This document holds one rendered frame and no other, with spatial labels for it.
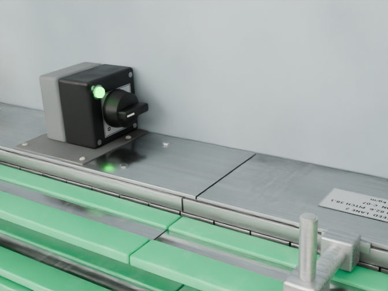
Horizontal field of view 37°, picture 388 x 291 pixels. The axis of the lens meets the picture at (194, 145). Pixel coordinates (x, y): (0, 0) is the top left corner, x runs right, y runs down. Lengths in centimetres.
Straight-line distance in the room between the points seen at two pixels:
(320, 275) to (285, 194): 14
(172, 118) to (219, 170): 12
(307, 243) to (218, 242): 13
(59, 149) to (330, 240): 35
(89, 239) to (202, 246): 10
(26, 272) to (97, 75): 23
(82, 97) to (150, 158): 10
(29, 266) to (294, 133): 31
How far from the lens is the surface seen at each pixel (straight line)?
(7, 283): 67
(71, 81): 66
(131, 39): 70
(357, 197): 54
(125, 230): 54
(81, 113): 66
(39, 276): 62
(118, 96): 66
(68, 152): 67
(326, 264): 44
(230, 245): 50
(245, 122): 63
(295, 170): 59
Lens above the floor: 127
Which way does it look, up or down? 50 degrees down
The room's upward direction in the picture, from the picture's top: 121 degrees counter-clockwise
